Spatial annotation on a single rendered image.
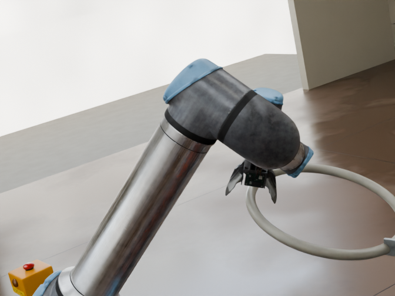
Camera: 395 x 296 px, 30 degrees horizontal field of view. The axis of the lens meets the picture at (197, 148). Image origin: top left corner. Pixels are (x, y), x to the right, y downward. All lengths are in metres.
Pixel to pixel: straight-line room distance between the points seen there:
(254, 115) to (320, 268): 3.37
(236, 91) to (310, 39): 8.31
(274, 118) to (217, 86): 0.12
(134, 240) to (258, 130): 0.35
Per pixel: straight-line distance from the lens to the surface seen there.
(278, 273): 4.69
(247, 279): 4.69
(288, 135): 1.39
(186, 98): 1.37
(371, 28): 10.39
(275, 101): 2.02
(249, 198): 2.20
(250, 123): 1.35
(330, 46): 9.89
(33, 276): 2.63
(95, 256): 1.55
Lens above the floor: 2.02
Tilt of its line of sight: 15 degrees down
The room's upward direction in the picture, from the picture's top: 12 degrees counter-clockwise
